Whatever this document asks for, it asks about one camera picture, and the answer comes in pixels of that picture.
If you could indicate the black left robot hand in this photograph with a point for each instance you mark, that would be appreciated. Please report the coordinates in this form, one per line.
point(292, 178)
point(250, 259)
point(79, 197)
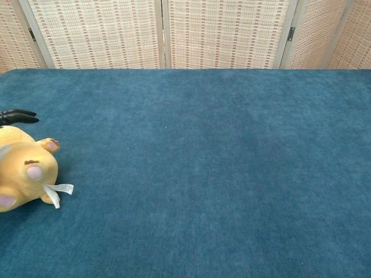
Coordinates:
point(17, 116)

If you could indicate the woven folding screen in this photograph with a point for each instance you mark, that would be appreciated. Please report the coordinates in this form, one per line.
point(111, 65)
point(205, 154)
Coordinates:
point(220, 32)

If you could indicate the black screen hinge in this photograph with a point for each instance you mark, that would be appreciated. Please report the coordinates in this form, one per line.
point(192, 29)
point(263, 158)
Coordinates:
point(32, 34)
point(291, 34)

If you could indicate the yellow plush toy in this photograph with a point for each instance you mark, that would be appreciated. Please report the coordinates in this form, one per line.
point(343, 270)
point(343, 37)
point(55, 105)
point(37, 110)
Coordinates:
point(20, 162)

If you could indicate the blue velvet tablecloth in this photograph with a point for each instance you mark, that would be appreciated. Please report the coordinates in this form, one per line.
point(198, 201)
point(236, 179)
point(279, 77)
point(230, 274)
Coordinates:
point(203, 179)

